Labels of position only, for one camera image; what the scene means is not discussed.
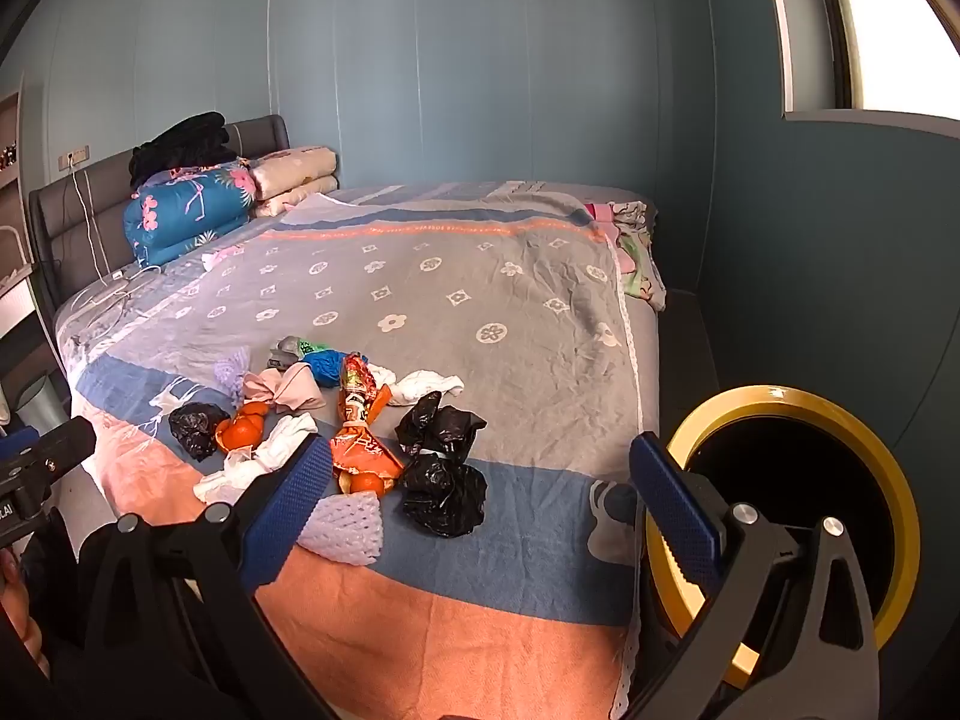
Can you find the red foil snack wrapper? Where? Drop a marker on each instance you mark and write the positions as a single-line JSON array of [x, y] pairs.
[[358, 386]]

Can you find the black bin with yellow rim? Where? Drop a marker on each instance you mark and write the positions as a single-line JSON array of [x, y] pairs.
[[862, 427]]

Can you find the colourful floral cloth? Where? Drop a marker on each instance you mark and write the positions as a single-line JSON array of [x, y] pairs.
[[637, 255]]

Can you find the purple foam fruit net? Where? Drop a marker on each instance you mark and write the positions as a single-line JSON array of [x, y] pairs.
[[231, 373]]

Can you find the small black plastic bag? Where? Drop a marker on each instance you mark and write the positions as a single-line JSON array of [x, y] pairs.
[[193, 427]]

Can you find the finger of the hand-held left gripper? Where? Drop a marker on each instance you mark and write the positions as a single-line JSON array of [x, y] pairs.
[[19, 441], [64, 442]]

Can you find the wall shelf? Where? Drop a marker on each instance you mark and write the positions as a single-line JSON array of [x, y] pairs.
[[13, 225]]

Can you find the beige stacked pillows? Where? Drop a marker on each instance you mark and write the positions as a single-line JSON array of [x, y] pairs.
[[296, 176]]

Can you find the pink cloth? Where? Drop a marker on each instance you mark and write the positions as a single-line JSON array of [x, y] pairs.
[[289, 390]]

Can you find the person's left hand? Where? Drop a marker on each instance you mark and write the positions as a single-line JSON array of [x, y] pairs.
[[15, 592]]

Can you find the grey waste bin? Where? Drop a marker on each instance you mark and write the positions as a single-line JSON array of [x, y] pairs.
[[41, 405]]

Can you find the bed with patterned blanket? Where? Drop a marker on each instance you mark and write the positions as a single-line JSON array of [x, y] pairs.
[[487, 390]]

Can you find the black clothes pile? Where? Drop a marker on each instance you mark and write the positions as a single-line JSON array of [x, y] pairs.
[[184, 142]]

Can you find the white foam fruit net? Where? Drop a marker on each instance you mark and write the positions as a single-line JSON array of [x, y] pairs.
[[341, 532]]

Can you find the grey padded headboard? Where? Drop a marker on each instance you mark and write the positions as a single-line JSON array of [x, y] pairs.
[[75, 210]]

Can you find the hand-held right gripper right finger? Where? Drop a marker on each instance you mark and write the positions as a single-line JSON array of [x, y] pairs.
[[675, 510]]

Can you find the orange snack bag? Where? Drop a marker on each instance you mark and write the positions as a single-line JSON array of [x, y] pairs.
[[364, 450]]

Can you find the blue floral folded quilt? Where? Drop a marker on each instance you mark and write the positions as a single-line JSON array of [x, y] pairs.
[[187, 214]]

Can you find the window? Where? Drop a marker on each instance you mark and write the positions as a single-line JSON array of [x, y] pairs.
[[900, 22]]

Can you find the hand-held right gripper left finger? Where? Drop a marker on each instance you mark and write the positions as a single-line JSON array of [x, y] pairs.
[[289, 510]]

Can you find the wall socket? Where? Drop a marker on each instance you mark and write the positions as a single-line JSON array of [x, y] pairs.
[[73, 156]]

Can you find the small white tissue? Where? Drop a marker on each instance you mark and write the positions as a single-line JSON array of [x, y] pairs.
[[424, 386]]

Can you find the long white tissue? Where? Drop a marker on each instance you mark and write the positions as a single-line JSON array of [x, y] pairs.
[[277, 442]]

